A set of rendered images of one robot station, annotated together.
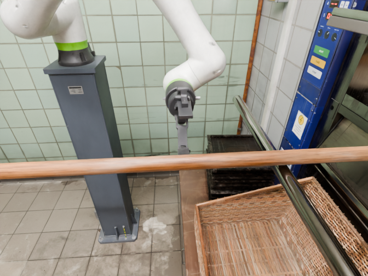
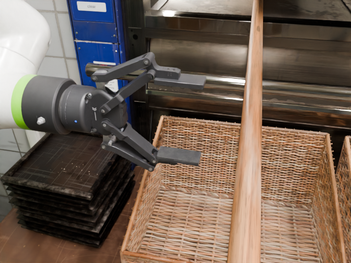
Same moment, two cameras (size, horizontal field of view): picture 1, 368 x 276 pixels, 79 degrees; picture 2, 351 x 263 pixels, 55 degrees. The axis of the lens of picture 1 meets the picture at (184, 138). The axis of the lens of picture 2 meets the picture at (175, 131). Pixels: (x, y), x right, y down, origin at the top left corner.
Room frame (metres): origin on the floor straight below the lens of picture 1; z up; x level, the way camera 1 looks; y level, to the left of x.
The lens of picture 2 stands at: (0.33, 0.42, 1.46)
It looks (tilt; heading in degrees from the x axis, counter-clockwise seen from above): 35 degrees down; 286
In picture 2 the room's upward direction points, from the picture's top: straight up
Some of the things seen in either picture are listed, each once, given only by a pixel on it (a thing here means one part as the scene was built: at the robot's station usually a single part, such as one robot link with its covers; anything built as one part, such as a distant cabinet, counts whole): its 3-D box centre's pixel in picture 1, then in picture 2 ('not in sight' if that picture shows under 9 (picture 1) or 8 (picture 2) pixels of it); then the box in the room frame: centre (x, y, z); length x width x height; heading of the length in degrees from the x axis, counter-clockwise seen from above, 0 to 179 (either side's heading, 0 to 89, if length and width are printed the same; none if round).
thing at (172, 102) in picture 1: (181, 109); (97, 110); (0.57, 0.01, 1.18); 0.09 x 0.07 x 0.08; 4
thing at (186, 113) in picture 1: (184, 109); (180, 80); (0.44, 0.00, 1.25); 0.07 x 0.03 x 0.01; 4
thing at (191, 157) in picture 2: (184, 157); (178, 155); (0.44, 0.00, 1.12); 0.07 x 0.03 x 0.01; 4
